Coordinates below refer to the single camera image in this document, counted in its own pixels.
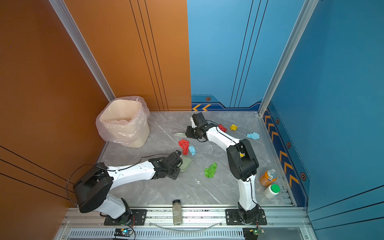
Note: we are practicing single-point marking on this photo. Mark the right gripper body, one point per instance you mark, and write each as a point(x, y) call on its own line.
point(193, 133)

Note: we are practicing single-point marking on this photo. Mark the green hand brush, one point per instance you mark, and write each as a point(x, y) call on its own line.
point(180, 135)

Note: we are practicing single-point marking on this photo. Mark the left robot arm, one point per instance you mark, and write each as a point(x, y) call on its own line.
point(93, 189)

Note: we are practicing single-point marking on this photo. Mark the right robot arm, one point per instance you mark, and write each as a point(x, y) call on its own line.
point(242, 161)

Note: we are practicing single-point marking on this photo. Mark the cyan paper scrap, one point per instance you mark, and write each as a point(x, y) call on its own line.
point(192, 150)

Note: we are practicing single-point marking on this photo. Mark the red paper scrap left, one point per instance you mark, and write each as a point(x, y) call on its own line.
point(184, 144)

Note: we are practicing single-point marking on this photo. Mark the red paper scrap strip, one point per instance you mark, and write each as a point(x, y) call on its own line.
point(185, 151)

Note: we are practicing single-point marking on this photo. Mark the large red paper scrap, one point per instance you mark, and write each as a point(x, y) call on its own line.
point(222, 128)

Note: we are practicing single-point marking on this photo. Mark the green paper scrap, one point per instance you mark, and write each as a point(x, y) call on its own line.
point(210, 171)

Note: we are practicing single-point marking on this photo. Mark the light blue paper scrap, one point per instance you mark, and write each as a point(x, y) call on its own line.
point(254, 136)

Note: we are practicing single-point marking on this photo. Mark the trash bin with plastic bag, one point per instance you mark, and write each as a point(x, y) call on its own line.
point(124, 121)

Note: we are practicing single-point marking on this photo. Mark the glass jar black lid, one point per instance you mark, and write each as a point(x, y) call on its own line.
point(177, 213)

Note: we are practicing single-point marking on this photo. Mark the white bottle green cap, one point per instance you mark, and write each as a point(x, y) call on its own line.
point(271, 191)

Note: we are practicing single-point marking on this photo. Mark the right green circuit board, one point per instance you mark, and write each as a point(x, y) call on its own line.
point(252, 233)

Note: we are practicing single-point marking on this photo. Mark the green circuit board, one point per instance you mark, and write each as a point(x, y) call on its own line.
point(124, 234)
point(252, 233)

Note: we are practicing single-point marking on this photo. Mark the left green circuit board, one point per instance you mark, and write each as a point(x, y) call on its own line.
point(124, 234)

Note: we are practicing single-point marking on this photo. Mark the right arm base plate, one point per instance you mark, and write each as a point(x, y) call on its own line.
point(255, 216)

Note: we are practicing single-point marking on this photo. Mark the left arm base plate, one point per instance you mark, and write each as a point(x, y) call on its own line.
point(135, 217)

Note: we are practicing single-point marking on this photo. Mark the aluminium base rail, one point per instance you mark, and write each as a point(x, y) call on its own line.
point(199, 217)

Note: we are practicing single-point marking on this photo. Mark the white cable duct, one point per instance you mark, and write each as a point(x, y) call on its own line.
point(154, 234)

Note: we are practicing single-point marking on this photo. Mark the aluminium corner post right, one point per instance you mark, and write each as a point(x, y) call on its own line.
point(295, 36)

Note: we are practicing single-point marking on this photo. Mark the aluminium corner post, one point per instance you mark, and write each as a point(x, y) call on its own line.
point(295, 36)
point(75, 34)

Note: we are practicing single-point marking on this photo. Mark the aluminium corner post left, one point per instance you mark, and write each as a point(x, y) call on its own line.
point(75, 34)

